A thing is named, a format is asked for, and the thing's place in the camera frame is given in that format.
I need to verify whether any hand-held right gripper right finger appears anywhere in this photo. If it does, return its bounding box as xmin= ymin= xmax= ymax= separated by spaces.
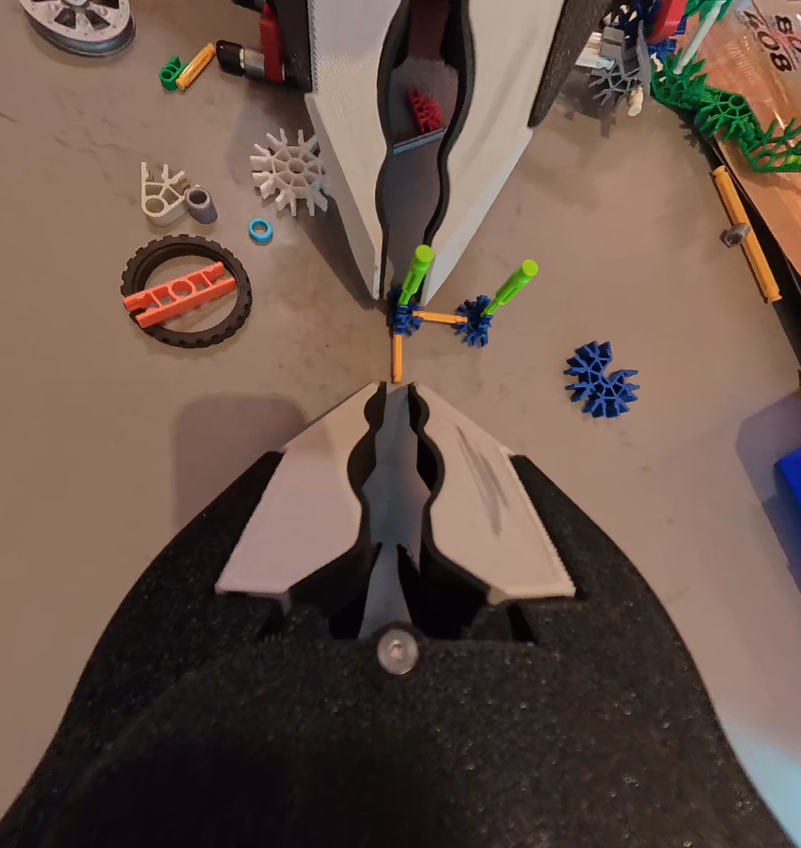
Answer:
xmin=407 ymin=383 xmax=577 ymax=613

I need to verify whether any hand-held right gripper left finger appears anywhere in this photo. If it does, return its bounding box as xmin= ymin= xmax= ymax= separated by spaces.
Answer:
xmin=213 ymin=381 xmax=387 ymax=613

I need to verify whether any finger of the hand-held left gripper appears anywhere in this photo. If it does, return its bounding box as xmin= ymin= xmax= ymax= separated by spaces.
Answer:
xmin=423 ymin=0 xmax=567 ymax=306
xmin=304 ymin=0 xmax=408 ymax=302

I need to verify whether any lime green rod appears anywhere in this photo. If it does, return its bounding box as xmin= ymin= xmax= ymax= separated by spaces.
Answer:
xmin=398 ymin=244 xmax=436 ymax=307
xmin=481 ymin=260 xmax=540 ymax=318

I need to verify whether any red block connector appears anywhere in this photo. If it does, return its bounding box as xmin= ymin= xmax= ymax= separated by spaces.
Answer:
xmin=258 ymin=3 xmax=286 ymax=85

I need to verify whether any small red connector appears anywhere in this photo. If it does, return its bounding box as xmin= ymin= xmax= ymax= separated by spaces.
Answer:
xmin=406 ymin=88 xmax=443 ymax=132

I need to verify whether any short grey rod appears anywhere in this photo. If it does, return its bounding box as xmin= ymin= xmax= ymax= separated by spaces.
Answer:
xmin=392 ymin=129 xmax=446 ymax=156

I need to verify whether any white snowflake connector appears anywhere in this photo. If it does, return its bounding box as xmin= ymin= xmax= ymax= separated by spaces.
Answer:
xmin=250 ymin=128 xmax=331 ymax=217

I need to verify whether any colourful toy construction model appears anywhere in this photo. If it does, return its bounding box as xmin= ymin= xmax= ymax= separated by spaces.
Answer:
xmin=576 ymin=0 xmax=801 ymax=174

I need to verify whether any blue double snowflake connector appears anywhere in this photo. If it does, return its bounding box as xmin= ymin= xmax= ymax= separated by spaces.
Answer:
xmin=563 ymin=341 xmax=640 ymax=419

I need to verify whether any pale grey wedge connector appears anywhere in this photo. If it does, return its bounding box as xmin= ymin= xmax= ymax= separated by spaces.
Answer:
xmin=140 ymin=162 xmax=192 ymax=228

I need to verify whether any orange flat ladder connector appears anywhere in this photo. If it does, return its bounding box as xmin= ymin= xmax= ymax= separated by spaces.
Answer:
xmin=122 ymin=261 xmax=237 ymax=329

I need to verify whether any black rubber tyre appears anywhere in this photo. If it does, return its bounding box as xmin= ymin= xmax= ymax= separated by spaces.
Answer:
xmin=120 ymin=234 xmax=253 ymax=350

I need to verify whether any silver spoked wheel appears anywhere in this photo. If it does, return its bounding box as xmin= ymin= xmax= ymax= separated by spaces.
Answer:
xmin=17 ymin=0 xmax=137 ymax=58

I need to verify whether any long yellow rod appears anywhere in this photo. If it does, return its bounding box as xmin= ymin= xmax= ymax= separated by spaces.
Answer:
xmin=712 ymin=166 xmax=782 ymax=304

